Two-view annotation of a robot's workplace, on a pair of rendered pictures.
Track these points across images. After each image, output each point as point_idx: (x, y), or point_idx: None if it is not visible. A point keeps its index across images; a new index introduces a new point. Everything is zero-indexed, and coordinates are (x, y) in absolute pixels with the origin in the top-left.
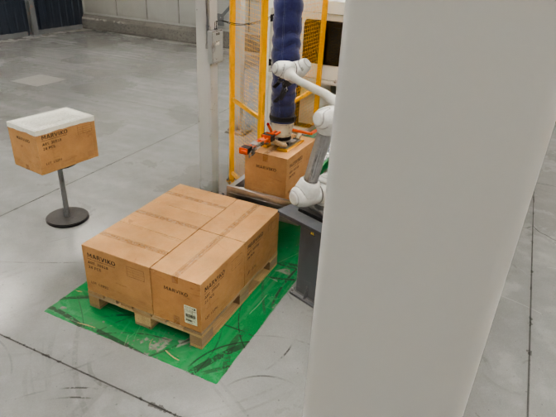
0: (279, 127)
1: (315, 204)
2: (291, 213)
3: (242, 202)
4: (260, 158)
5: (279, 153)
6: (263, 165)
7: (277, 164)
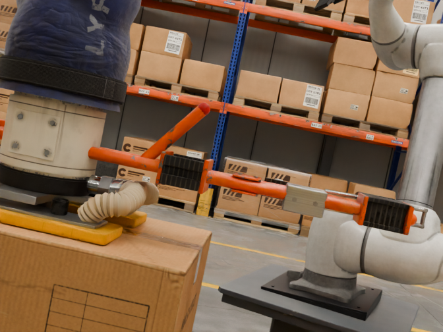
0: (103, 128)
1: (352, 281)
2: (388, 329)
3: None
4: (192, 280)
5: (167, 231)
6: (188, 307)
7: (202, 268)
